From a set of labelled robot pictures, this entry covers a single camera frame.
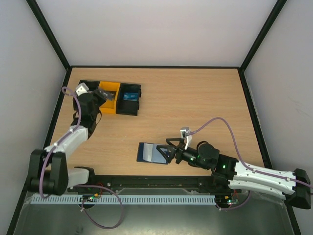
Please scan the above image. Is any yellow middle bin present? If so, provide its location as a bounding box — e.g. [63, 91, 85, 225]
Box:
[99, 81, 120, 114]

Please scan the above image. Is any right black bin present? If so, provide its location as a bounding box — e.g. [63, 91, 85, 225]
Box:
[115, 83, 141, 116]

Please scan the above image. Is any black bin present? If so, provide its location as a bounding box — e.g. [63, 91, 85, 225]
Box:
[115, 83, 141, 116]
[73, 80, 99, 113]

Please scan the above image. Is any black card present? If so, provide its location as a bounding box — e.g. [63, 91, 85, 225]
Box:
[99, 89, 116, 101]

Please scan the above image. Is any blue white credit card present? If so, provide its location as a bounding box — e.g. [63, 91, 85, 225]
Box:
[123, 93, 138, 101]

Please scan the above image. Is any grey metal sheet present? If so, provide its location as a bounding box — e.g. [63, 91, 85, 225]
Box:
[14, 188, 293, 235]

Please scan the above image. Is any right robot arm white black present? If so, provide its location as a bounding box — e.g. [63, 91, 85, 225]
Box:
[156, 138, 311, 210]

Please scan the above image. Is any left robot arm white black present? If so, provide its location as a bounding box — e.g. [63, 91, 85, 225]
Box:
[26, 83, 112, 198]

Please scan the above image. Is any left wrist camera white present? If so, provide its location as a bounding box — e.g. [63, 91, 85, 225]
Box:
[75, 83, 89, 96]

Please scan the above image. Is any black aluminium frame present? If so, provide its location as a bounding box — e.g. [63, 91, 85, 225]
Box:
[7, 0, 301, 235]

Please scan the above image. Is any left black bin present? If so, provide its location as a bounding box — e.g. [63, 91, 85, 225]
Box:
[73, 80, 99, 113]

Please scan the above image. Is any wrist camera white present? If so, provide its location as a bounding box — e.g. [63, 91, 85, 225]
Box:
[75, 83, 89, 96]
[180, 127, 192, 150]

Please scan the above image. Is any blue card holder wallet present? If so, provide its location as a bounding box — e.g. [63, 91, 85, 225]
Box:
[136, 142, 168, 165]

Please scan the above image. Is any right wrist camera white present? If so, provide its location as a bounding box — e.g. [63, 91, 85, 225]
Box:
[180, 127, 192, 150]

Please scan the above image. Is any light blue slotted cable duct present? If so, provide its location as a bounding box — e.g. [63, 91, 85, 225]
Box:
[31, 194, 216, 205]

